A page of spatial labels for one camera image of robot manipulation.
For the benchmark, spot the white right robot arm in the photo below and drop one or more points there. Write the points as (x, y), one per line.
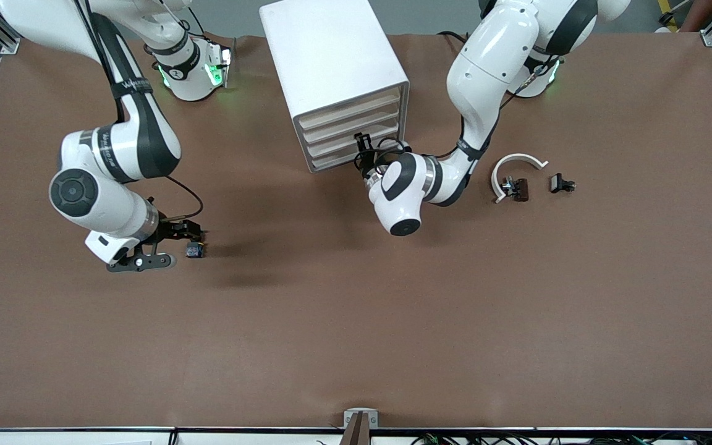
(115, 148)

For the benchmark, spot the green push button blue block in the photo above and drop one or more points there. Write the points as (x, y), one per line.
(195, 250)

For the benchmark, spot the white drawer cabinet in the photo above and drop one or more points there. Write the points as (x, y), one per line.
(325, 55)

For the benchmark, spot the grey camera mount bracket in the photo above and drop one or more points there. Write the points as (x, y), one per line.
(361, 420)

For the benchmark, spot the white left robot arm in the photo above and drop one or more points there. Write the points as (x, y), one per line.
(492, 62)

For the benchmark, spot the brown small electrical component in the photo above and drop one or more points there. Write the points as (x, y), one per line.
(520, 188)

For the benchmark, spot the white plastic drawer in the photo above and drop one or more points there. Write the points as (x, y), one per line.
(347, 125)
(334, 159)
(350, 110)
(331, 144)

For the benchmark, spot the white curved plastic piece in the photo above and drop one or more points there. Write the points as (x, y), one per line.
(497, 176)

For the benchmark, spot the white table edge rail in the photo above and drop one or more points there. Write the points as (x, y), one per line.
(84, 434)

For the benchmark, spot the black small clip component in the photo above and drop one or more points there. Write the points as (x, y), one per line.
(559, 183)

